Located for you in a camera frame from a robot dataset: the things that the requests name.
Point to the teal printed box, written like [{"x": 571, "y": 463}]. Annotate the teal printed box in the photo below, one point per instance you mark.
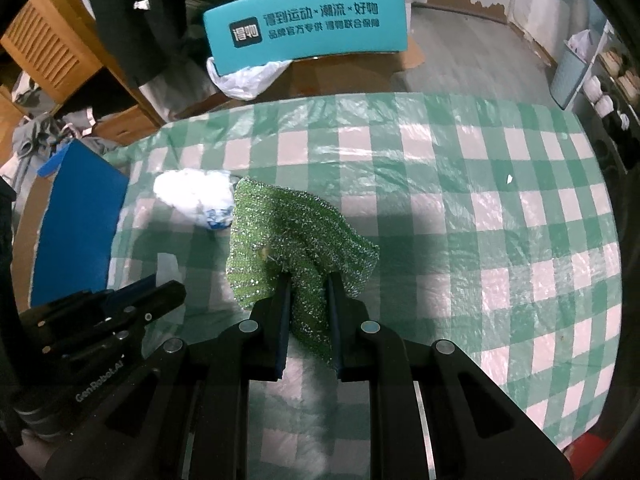
[{"x": 246, "y": 33}]

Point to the wooden louvered wardrobe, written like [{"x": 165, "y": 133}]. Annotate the wooden louvered wardrobe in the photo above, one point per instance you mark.
[{"x": 56, "y": 43}]

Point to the green checked tablecloth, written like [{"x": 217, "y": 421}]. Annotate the green checked tablecloth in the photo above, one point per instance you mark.
[{"x": 492, "y": 218}]

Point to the dark hanging jackets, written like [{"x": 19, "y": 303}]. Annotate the dark hanging jackets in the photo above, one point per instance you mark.
[{"x": 165, "y": 10}]

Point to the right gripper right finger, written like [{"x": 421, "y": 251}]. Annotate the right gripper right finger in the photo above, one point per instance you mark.
[{"x": 434, "y": 413}]

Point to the brown cardboard box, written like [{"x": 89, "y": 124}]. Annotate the brown cardboard box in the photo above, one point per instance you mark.
[{"x": 339, "y": 74}]

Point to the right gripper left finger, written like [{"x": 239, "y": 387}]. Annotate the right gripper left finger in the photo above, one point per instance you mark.
[{"x": 184, "y": 412}]

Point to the white crumpled plastic bag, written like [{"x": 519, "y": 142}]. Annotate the white crumpled plastic bag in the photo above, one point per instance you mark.
[{"x": 204, "y": 197}]

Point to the blue cardboard shoe box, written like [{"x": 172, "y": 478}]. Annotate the blue cardboard shoe box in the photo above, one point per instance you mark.
[{"x": 64, "y": 238}]

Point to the grey shoe rack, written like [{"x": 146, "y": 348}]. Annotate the grey shoe rack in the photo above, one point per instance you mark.
[{"x": 597, "y": 79}]

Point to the white plastic bag under box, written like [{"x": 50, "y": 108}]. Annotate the white plastic bag under box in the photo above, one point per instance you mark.
[{"x": 250, "y": 82}]

